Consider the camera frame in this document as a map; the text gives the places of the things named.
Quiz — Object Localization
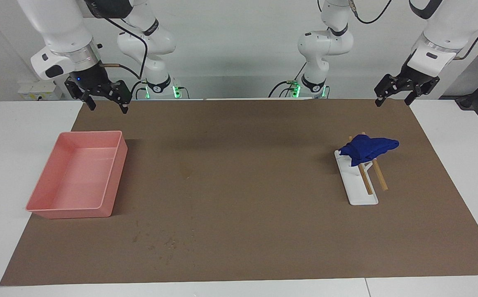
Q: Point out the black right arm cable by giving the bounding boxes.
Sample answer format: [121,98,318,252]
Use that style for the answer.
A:
[99,16,148,81]

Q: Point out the pink plastic bin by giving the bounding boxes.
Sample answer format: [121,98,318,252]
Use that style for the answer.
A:
[26,131,128,219]

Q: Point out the black base cable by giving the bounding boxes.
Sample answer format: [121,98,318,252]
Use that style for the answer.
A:
[130,80,148,99]
[268,62,307,98]

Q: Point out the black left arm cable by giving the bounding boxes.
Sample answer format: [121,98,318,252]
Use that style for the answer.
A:
[348,0,478,61]

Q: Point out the blue towel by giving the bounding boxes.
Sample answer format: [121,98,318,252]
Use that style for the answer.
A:
[339,134,400,167]

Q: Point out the brown table mat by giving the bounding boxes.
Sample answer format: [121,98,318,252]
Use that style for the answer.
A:
[0,98,478,286]

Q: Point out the wooden rack rod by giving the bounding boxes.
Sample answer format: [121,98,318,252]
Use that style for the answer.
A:
[361,132,388,191]
[348,136,373,195]

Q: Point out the white wall socket box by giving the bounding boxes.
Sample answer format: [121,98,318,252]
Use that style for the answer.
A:
[18,80,63,101]

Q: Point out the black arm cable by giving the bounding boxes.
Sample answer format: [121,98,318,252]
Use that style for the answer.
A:
[99,16,148,81]
[348,0,478,61]

